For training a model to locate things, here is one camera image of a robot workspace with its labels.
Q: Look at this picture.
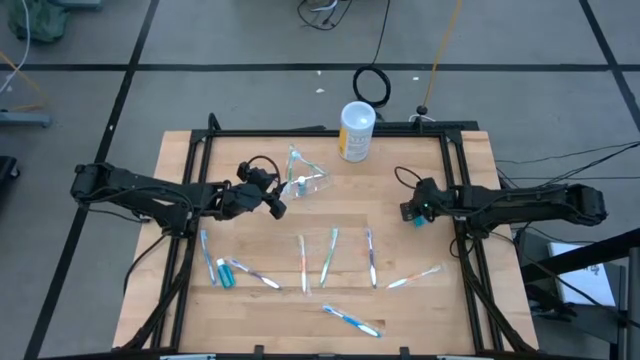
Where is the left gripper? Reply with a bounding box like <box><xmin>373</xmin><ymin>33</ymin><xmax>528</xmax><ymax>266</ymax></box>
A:
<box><xmin>217</xmin><ymin>172</ymin><xmax>289</xmax><ymax>221</ymax></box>

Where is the green toothbrush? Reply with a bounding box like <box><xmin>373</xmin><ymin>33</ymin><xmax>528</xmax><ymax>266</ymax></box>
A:
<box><xmin>318</xmin><ymin>227</ymin><xmax>340</xmax><ymax>290</ymax></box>
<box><xmin>286</xmin><ymin>147</ymin><xmax>302</xmax><ymax>184</ymax></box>

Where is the clear acrylic organizer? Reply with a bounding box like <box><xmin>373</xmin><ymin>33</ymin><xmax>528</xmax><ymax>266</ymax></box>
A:
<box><xmin>280</xmin><ymin>143</ymin><xmax>335</xmax><ymax>202</ymax></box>

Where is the orange toothbrush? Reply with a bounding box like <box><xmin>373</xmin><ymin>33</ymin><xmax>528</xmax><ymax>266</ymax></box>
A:
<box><xmin>384</xmin><ymin>263</ymin><xmax>445</xmax><ymax>292</ymax></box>
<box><xmin>296</xmin><ymin>234</ymin><xmax>312</xmax><ymax>296</ymax></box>

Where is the purple toothbrush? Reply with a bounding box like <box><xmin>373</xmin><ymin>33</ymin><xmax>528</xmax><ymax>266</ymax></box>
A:
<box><xmin>365</xmin><ymin>227</ymin><xmax>379</xmax><ymax>291</ymax></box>
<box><xmin>224</xmin><ymin>256</ymin><xmax>283</xmax><ymax>291</ymax></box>

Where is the blue toothbrush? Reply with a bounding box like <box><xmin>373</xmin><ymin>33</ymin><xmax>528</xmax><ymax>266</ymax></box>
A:
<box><xmin>199</xmin><ymin>228</ymin><xmax>219</xmax><ymax>287</ymax></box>
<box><xmin>321</xmin><ymin>304</ymin><xmax>385</xmax><ymax>340</ymax></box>

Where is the white canister yellow label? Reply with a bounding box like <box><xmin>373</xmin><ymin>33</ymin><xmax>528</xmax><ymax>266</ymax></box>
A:
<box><xmin>338</xmin><ymin>100</ymin><xmax>377</xmax><ymax>164</ymax></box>

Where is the white box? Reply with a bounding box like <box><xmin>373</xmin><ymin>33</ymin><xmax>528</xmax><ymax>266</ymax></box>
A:
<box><xmin>547</xmin><ymin>242</ymin><xmax>617</xmax><ymax>307</ymax></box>

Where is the black metal beam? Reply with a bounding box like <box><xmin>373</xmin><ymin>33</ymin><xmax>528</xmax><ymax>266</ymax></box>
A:
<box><xmin>519</xmin><ymin>227</ymin><xmax>640</xmax><ymax>284</ymax></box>

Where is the grey metal foot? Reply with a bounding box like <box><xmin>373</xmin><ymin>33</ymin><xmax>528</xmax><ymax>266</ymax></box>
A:
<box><xmin>0</xmin><ymin>110</ymin><xmax>54</xmax><ymax>129</ymax></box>

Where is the green bag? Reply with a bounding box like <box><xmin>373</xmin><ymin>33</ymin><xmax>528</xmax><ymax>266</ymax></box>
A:
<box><xmin>7</xmin><ymin>0</ymin><xmax>70</xmax><ymax>44</ymax></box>

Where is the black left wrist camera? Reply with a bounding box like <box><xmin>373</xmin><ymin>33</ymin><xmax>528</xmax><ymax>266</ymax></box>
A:
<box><xmin>236</xmin><ymin>159</ymin><xmax>275</xmax><ymax>190</ymax></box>

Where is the black left camera cable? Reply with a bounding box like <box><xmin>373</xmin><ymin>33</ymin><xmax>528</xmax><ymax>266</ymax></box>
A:
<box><xmin>247</xmin><ymin>154</ymin><xmax>282</xmax><ymax>177</ymax></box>

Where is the black camera cable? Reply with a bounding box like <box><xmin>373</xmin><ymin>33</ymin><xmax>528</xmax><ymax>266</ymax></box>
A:
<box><xmin>393</xmin><ymin>166</ymin><xmax>425</xmax><ymax>190</ymax></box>
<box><xmin>247</xmin><ymin>154</ymin><xmax>282</xmax><ymax>177</ymax></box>

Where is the black right camera cable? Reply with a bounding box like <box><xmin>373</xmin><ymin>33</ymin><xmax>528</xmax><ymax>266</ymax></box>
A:
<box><xmin>393</xmin><ymin>166</ymin><xmax>425</xmax><ymax>190</ymax></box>

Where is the black aluminium table frame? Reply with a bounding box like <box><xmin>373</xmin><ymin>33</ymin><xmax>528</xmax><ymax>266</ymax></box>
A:
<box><xmin>117</xmin><ymin>112</ymin><xmax>539</xmax><ymax>359</ymax></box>

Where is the black coiled floor cable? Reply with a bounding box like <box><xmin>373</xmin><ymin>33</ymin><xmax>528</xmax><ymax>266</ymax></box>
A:
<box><xmin>351</xmin><ymin>0</ymin><xmax>393</xmax><ymax>109</ymax></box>

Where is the yellow hanging cable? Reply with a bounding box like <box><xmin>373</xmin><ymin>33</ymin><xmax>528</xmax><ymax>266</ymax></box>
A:
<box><xmin>422</xmin><ymin>0</ymin><xmax>464</xmax><ymax>109</ymax></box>

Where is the white floor cable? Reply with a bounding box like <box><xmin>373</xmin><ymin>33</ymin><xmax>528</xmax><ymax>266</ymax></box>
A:
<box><xmin>0</xmin><ymin>0</ymin><xmax>32</xmax><ymax>96</ymax></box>

